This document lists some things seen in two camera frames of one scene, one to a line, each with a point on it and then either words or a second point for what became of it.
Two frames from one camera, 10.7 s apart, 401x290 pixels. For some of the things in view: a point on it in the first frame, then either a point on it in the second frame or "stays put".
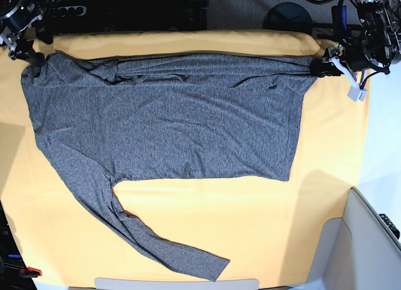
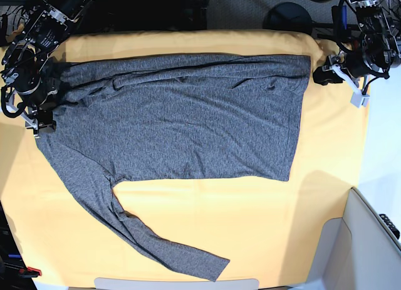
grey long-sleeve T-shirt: (106, 118) stays put
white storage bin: (355, 252) stays put
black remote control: (390, 225) stays put
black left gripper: (19, 46) -> (41, 120)
